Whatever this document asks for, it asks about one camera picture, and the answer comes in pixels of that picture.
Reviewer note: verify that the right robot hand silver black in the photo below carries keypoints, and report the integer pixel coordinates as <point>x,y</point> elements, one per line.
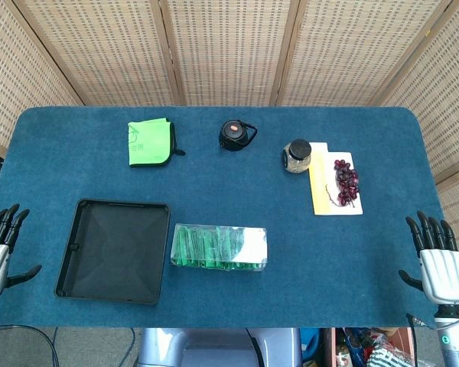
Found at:
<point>445,275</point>

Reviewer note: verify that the black square plastic tray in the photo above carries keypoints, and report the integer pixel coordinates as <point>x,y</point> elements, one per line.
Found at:
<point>111,252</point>

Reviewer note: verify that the woven rattan folding screen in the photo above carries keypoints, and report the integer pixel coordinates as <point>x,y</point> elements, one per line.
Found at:
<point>229,49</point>

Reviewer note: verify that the clear box of green packets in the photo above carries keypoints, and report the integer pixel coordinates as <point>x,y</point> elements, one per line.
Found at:
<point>252,244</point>

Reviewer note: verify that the small black teapot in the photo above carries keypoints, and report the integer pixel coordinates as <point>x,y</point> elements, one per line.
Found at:
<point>233,135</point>

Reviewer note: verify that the yellow and white paper card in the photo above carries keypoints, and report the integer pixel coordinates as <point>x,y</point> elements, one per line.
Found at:
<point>319,179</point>

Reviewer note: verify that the dark red grape bunch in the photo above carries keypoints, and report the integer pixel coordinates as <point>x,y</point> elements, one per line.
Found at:
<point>346,179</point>

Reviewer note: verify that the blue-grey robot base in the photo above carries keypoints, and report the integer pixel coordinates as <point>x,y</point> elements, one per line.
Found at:
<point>214,348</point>

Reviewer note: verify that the glass jar black lid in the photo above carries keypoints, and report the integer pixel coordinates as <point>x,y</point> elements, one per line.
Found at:
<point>297,156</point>

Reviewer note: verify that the red box with clutter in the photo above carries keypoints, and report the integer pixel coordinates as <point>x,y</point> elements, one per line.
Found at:
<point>367,349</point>

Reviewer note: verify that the green folded cloth black trim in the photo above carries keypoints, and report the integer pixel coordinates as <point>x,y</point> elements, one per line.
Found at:
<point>149,143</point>

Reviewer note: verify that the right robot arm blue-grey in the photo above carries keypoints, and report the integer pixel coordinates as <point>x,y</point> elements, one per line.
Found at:
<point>453,340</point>

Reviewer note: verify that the blue felt table mat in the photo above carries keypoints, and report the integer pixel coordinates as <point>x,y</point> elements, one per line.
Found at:
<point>229,183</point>

